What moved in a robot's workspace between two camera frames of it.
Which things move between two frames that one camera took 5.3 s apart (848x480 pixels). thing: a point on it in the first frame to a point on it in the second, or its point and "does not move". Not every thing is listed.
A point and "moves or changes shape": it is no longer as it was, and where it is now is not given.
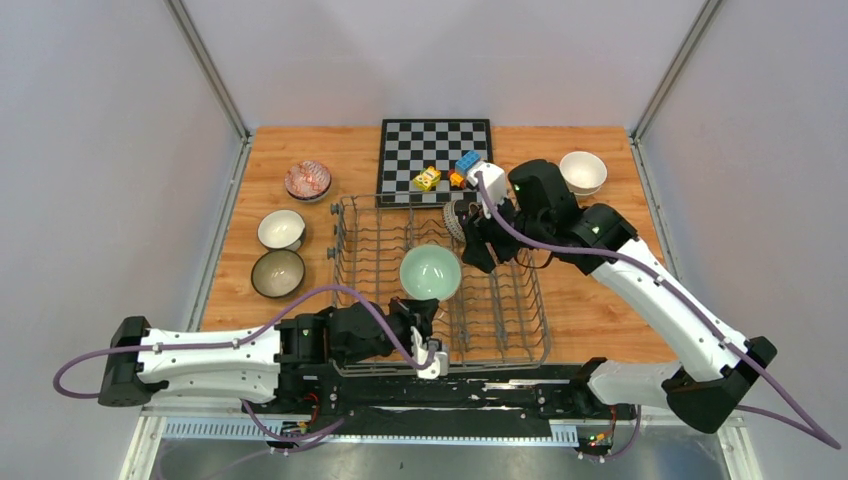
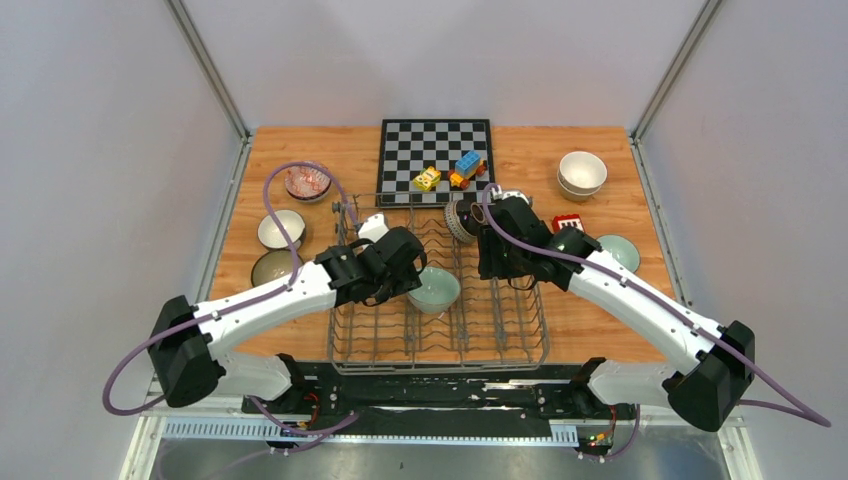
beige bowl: (583, 170) does not move
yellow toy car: (428, 178) does not move
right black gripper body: (479, 229) to (497, 260)
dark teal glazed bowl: (277, 273) does not move
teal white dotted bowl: (281, 230) does not move
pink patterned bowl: (308, 180) does not move
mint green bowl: (430, 272) moves or changes shape
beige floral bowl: (584, 191) does not move
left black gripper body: (384, 344) to (397, 284)
